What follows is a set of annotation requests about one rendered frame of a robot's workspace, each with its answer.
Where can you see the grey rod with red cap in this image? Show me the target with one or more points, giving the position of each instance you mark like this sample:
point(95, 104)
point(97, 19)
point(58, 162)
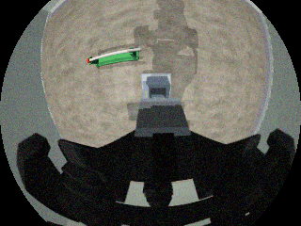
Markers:
point(114, 53)

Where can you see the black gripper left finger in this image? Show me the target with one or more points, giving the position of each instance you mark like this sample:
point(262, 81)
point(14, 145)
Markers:
point(112, 162)

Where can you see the green u-shaped cradle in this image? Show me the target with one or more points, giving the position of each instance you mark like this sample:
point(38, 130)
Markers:
point(115, 59)

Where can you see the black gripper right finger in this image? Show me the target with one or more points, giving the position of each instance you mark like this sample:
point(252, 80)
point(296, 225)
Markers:
point(215, 159)

